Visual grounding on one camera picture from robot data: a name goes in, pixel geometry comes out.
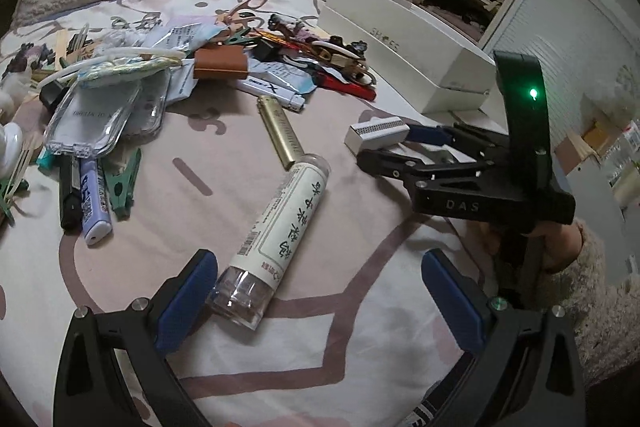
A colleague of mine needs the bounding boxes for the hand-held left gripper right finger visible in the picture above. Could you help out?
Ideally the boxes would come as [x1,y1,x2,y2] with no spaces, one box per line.
[422,249,587,427]

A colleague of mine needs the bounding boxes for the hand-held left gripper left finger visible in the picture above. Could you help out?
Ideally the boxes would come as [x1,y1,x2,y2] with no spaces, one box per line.
[52,249,219,427]

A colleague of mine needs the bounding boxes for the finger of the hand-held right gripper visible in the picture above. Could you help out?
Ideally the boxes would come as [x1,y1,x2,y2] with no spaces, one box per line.
[356,148,510,188]
[405,125,510,162]

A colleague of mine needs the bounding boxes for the white charger block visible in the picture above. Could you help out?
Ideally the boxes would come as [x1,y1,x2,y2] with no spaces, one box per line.
[345,117,411,156]

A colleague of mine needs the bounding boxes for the white shoe box lid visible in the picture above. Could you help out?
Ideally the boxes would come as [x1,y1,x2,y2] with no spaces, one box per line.
[317,2,493,115]

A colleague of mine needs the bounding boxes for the clear bottle with white label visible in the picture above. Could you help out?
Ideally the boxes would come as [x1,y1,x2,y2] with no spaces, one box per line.
[206,154,332,331]

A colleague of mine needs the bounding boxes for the gold ribbed metal case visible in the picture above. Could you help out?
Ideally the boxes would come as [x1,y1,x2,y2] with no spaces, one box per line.
[256,95,305,170]

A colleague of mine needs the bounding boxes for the white shoe box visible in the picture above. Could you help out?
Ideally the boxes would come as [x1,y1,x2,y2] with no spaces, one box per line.
[325,0,497,92]

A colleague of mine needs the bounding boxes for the person's right hand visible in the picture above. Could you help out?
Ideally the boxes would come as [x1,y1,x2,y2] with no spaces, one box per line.
[541,223,585,274]

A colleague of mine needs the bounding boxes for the brown cardboard box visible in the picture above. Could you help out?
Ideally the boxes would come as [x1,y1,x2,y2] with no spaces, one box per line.
[582,119,627,154]

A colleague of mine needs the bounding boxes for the small brown leather holder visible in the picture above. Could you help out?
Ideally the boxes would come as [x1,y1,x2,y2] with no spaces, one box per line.
[345,62,374,84]

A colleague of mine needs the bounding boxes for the white slatted cabinet door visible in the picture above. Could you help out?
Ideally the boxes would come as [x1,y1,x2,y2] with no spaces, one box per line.
[480,0,640,208]

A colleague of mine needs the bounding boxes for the lavender marker pen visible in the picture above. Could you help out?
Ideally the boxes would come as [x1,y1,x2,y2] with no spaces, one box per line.
[80,156,112,248]

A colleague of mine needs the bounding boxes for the slim white box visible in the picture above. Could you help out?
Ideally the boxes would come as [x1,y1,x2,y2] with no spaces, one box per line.
[235,76,306,112]

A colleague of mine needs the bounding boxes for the white printed leaflet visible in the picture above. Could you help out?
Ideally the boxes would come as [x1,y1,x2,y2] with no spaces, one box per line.
[247,57,319,94]

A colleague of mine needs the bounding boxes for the black marker pen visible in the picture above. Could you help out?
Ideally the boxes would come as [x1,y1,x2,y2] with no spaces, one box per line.
[59,153,82,230]

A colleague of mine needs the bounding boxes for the purple floral scrunchie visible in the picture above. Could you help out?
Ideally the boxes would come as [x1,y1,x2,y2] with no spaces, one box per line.
[270,13,319,44]

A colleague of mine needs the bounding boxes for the clear plastic phone case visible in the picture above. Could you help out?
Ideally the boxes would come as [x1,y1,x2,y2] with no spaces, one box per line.
[44,74,143,158]
[122,69,170,138]

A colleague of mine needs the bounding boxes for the brown leather case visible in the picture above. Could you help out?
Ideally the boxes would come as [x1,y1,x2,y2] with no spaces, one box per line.
[194,47,249,80]

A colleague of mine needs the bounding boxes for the rose gold scissors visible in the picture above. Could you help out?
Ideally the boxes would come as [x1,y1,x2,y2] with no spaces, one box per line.
[220,0,271,28]

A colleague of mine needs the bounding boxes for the green floral pouch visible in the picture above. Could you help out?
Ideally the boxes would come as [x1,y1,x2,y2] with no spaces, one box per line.
[77,57,174,88]

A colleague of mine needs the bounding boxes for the white plastic bottle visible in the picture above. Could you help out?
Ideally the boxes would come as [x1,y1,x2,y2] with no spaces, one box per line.
[0,122,24,178]

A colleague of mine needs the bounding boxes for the white plastic packet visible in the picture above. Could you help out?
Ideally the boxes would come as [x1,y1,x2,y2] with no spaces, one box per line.
[145,24,226,56]

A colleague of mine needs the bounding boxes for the purple dried flower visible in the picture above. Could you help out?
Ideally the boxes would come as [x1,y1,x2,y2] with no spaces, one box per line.
[0,47,52,74]

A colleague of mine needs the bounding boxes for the white cord loop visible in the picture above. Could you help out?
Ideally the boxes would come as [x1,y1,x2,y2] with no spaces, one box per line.
[312,38,367,58]

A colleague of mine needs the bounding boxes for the white cable with plug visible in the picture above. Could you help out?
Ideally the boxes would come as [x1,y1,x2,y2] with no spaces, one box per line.
[34,47,185,94]

